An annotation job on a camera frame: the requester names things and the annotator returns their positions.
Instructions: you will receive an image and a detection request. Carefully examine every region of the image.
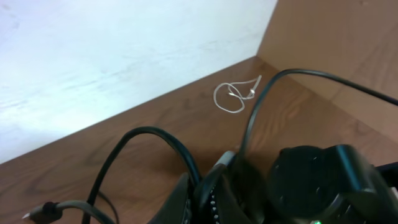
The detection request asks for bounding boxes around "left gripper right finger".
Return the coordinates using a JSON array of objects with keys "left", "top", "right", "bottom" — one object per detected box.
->
[{"left": 194, "top": 164, "right": 251, "bottom": 224}]

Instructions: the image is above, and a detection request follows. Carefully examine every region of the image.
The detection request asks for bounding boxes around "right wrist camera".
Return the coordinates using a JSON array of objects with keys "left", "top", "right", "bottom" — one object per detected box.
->
[{"left": 214, "top": 151, "right": 236, "bottom": 167}]

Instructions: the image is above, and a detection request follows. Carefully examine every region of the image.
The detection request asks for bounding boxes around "black usb cable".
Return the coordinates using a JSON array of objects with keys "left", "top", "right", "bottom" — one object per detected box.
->
[{"left": 21, "top": 126, "right": 201, "bottom": 224}]

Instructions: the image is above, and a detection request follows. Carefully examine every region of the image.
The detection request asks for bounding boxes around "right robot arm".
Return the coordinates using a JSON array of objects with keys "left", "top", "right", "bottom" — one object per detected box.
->
[{"left": 266, "top": 144, "right": 397, "bottom": 223}]

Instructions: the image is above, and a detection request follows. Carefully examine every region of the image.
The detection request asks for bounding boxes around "white usb cable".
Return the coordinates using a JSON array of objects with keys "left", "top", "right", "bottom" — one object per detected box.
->
[{"left": 213, "top": 75, "right": 262, "bottom": 114}]

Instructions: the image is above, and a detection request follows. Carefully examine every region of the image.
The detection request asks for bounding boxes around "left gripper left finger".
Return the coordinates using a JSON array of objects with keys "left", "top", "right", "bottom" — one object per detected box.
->
[{"left": 148, "top": 173, "right": 190, "bottom": 224}]

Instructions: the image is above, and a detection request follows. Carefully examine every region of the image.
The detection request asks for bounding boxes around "right camera cable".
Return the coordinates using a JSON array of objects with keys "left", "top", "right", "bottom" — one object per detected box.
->
[{"left": 238, "top": 68, "right": 398, "bottom": 156}]

